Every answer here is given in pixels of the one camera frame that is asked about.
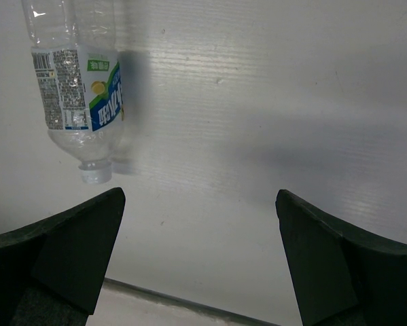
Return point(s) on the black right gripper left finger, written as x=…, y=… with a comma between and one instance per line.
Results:
x=52, y=271

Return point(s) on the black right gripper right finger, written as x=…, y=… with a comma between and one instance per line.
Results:
x=341, y=274

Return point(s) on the clear bottle with label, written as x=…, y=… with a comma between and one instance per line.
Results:
x=78, y=73

